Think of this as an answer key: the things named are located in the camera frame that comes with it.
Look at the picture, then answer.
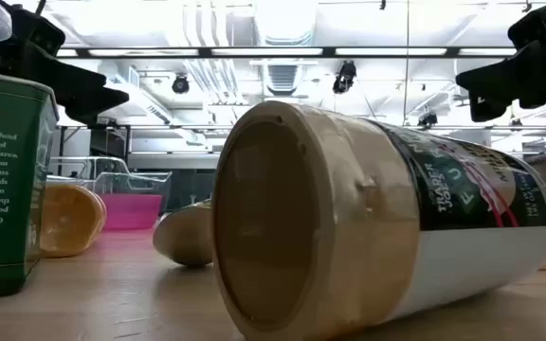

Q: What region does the clear rigid organizer bin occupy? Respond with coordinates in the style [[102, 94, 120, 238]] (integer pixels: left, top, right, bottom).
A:
[[47, 155, 173, 212]]

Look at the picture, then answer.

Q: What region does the green pepper tin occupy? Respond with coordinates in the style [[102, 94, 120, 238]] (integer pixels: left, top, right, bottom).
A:
[[0, 69, 60, 299]]

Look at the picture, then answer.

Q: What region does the black hanging spotlight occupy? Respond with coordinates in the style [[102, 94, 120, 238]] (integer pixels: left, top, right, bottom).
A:
[[417, 111, 439, 129], [332, 60, 357, 95], [172, 74, 191, 95]]

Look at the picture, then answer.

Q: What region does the pink plastic bowl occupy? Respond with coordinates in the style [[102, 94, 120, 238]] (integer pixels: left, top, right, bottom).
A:
[[98, 192, 164, 232]]

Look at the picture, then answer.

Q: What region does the silver spoon orange handle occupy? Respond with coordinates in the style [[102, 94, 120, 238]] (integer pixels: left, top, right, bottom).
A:
[[153, 201, 215, 267]]

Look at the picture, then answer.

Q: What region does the thin hanging cable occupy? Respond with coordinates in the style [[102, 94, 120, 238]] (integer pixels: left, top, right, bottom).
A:
[[403, 0, 410, 127]]

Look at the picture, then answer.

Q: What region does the ceiling air duct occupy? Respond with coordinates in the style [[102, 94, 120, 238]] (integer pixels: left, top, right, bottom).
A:
[[248, 0, 321, 99]]

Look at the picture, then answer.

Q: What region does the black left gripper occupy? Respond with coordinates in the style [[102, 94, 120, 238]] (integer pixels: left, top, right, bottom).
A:
[[0, 40, 130, 127]]

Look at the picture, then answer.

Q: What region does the black overhead beam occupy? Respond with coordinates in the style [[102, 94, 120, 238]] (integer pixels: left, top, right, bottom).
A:
[[57, 45, 519, 60]]

